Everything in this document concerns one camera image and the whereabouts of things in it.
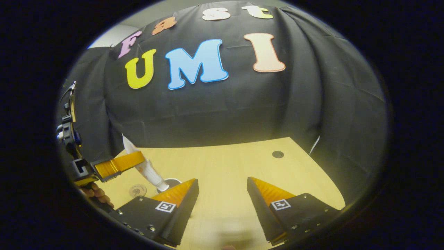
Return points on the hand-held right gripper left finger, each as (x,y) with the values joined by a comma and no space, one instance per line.
(182,215)

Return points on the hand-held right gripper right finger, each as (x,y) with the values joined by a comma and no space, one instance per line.
(260,211)

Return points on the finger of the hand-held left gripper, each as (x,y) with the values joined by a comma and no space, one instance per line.
(118,165)

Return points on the white toothpaste tube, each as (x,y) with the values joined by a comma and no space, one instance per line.
(149,170)

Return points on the round cork coaster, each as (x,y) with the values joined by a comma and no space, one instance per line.
(137,191)

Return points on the light wooden desktop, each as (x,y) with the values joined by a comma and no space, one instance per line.
(225,166)

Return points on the black backdrop cloth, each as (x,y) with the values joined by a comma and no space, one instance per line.
(242,104)

